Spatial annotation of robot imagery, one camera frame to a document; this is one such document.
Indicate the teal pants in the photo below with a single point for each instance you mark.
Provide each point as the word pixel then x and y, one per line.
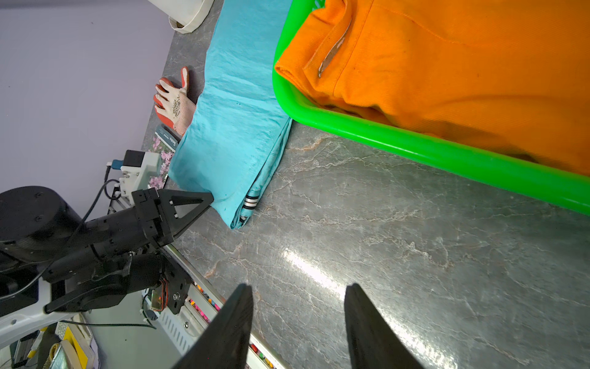
pixel 238 133

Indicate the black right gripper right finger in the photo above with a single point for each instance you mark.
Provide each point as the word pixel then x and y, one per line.
pixel 371 341

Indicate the red white work glove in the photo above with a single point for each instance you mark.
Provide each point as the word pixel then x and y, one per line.
pixel 172 104

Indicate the green plastic basket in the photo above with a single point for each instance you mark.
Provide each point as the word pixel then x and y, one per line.
pixel 526 177

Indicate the orange pants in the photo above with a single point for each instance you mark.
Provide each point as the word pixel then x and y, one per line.
pixel 510 77

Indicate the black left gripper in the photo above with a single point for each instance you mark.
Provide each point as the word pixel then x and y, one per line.
pixel 121 253

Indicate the flower seed packet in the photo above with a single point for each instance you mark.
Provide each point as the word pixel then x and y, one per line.
pixel 165 143

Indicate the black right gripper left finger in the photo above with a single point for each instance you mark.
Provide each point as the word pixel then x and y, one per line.
pixel 224 344

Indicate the aluminium front rail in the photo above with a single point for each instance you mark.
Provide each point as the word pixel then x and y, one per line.
pixel 189 303

